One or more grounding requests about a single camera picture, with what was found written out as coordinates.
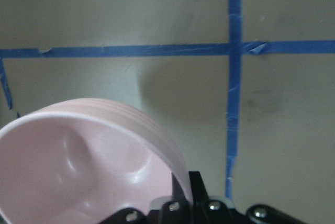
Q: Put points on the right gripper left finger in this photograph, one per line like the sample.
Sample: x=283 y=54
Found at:
x=176 y=210

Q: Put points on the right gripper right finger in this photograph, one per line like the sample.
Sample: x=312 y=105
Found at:
x=261 y=213

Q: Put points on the pink bowl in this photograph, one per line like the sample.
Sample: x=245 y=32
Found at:
x=82 y=160

